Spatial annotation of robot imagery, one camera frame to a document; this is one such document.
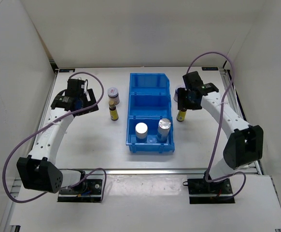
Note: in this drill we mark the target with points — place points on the left black corner label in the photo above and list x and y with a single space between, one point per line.
66 70

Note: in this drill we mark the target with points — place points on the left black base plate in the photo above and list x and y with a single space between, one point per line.
90 191

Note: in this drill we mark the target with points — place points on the small yellow-label bottle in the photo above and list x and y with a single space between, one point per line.
113 111
181 115

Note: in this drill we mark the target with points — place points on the right black corner label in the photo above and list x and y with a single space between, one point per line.
210 68

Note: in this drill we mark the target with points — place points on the left aluminium rail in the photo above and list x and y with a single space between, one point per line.
37 94

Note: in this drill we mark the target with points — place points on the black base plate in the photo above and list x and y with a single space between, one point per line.
90 191
202 192

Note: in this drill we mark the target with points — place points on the black corner label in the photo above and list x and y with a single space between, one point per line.
210 68
66 70

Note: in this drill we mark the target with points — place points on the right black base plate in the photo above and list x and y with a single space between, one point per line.
202 192

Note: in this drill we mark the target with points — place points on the silver-top white canister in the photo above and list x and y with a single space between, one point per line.
163 129
141 130

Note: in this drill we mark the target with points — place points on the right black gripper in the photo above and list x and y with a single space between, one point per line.
181 103

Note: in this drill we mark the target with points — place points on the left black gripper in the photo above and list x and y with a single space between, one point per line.
91 96

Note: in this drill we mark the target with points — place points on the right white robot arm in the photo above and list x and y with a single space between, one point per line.
244 141

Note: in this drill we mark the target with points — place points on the blue three-compartment plastic bin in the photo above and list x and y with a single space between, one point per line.
149 101

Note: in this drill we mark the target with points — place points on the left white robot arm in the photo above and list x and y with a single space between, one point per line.
48 143

